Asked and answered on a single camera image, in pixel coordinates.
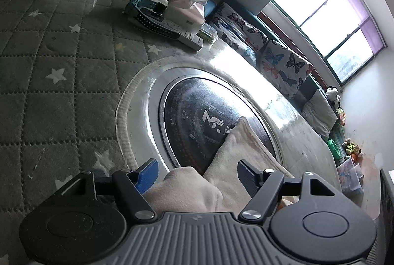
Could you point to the white box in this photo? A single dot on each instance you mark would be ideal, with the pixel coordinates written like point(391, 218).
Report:
point(187, 23)

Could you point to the grey cushion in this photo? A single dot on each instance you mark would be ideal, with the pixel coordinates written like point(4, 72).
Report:
point(320, 114)

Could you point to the panda plush toy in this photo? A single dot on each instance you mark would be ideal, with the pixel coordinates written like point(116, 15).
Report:
point(332, 95)

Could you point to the clear plastic storage box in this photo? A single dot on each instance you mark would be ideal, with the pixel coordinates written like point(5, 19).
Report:
point(351, 175)

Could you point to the butterfly print cushion with blue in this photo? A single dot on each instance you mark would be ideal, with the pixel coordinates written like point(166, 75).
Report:
point(243, 51)

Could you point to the green and orange toys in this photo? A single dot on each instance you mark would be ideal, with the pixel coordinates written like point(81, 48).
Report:
point(341, 117)

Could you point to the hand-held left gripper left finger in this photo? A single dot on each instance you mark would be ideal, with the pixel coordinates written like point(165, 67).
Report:
point(147, 175)

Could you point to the large butterfly print cushion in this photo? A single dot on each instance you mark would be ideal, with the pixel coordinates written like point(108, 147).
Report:
point(286, 68)

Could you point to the cream knit garment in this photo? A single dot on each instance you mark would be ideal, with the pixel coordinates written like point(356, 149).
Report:
point(234, 148)

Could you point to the green plastic basin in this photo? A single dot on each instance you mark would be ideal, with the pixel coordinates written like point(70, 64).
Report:
point(335, 148)

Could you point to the group of small stuffed toys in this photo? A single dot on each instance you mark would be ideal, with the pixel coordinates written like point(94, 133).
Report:
point(353, 149)

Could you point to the blue hair brush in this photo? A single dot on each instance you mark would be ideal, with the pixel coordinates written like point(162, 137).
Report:
point(144, 6)

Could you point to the window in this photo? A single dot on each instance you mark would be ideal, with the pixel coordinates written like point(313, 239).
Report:
point(326, 12)

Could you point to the round black induction cooktop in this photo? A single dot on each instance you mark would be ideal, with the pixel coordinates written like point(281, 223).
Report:
point(190, 111)

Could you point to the pink tissue pack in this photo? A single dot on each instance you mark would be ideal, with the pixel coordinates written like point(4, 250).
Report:
point(187, 3)

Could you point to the blue sofa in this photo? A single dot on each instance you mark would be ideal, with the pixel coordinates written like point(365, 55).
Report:
point(309, 86)

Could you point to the purple window blind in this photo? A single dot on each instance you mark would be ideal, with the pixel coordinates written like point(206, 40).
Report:
point(369, 28)

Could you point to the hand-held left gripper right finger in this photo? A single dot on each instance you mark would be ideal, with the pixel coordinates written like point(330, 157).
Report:
point(249, 178)

